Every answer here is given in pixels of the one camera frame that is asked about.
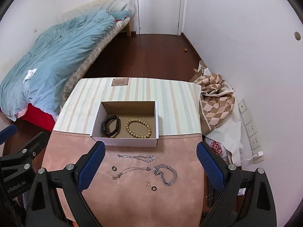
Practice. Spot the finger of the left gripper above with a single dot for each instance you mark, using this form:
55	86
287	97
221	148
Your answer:
33	147
7	133

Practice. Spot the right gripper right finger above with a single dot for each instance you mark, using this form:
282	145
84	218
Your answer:
213	165

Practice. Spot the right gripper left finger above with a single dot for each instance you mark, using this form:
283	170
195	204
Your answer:
88	165

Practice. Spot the black fitness band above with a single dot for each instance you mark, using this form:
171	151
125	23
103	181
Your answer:
111	126

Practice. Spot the red printed plastic bag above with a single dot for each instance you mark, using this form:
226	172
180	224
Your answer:
219	150

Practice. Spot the white cardboard box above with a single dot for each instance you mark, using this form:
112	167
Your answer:
139	123

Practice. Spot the light blue duvet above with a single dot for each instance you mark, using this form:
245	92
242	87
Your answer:
57	53

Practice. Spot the white paper on duvet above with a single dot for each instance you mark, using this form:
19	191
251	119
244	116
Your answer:
30	74

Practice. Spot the brown checkered cloth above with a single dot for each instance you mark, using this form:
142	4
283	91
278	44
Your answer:
217	98

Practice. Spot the white door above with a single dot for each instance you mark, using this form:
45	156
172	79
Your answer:
160	16

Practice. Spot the white charger with cable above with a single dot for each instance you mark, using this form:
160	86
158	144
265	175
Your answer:
257	155

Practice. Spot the white wall outlet strip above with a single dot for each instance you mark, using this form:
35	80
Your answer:
251	130

